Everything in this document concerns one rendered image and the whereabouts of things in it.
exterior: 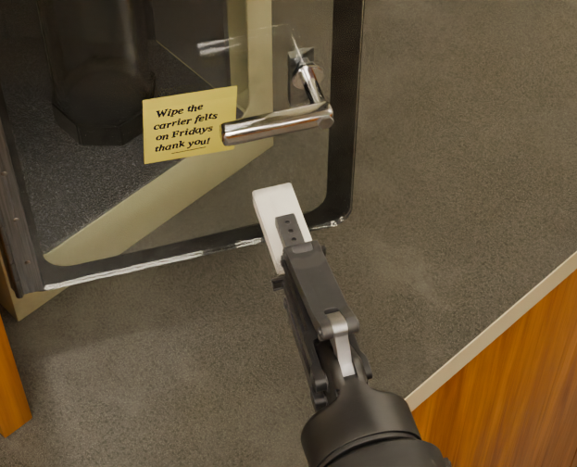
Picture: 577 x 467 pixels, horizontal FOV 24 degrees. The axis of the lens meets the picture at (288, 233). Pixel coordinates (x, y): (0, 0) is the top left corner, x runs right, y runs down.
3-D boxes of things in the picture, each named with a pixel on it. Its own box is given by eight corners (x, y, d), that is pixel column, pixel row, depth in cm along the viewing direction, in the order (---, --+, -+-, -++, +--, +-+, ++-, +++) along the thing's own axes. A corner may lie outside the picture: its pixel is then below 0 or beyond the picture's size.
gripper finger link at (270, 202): (277, 270, 96) (277, 263, 96) (252, 195, 101) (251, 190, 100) (318, 260, 97) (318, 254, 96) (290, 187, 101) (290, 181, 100)
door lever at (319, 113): (207, 107, 107) (206, 84, 105) (322, 82, 109) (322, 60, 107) (224, 157, 104) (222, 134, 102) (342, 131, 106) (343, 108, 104)
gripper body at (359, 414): (420, 484, 91) (377, 371, 96) (431, 422, 84) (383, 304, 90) (314, 512, 90) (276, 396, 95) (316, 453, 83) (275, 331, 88)
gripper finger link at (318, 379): (316, 397, 90) (316, 387, 89) (270, 263, 96) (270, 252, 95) (371, 383, 90) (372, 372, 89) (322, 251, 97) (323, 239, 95)
